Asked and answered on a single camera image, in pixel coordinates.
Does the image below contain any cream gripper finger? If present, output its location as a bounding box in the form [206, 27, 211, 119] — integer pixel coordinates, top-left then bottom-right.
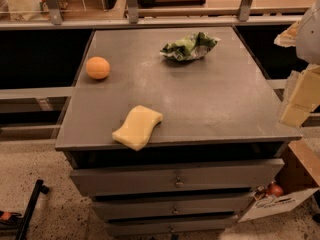
[280, 65, 320, 127]
[274, 21, 300, 48]

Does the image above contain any yellow sponge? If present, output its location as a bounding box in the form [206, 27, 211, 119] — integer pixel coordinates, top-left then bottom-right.
[112, 105, 163, 151]

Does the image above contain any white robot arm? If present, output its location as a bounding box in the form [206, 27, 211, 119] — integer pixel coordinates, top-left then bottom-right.
[274, 0, 320, 127]

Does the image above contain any cardboard box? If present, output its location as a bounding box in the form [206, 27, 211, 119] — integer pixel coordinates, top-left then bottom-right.
[240, 140, 320, 222]

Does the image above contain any grey drawer cabinet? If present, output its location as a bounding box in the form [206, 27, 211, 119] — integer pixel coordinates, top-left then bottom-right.
[56, 27, 300, 236]

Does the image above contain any green crumpled chip bag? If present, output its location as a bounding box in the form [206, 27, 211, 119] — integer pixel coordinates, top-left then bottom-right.
[160, 32, 220, 62]

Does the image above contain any red onion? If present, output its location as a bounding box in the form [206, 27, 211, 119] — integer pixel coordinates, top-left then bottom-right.
[267, 182, 284, 197]

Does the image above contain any top drawer knob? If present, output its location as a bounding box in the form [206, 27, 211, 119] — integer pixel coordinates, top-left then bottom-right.
[174, 178, 184, 188]

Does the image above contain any drawer knob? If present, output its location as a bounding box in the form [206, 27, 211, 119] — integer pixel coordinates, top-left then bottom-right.
[174, 178, 184, 188]
[172, 207, 179, 215]

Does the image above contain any middle drawer knob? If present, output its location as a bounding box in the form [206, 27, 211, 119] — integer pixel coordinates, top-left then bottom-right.
[172, 207, 179, 215]

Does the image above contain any orange fruit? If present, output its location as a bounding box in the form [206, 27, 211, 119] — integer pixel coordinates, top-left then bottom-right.
[86, 57, 110, 80]

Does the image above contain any black metal stand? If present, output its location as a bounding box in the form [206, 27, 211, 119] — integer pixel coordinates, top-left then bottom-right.
[0, 179, 49, 240]

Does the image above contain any metal railing frame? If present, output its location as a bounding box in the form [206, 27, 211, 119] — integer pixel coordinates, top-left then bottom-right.
[0, 0, 316, 30]

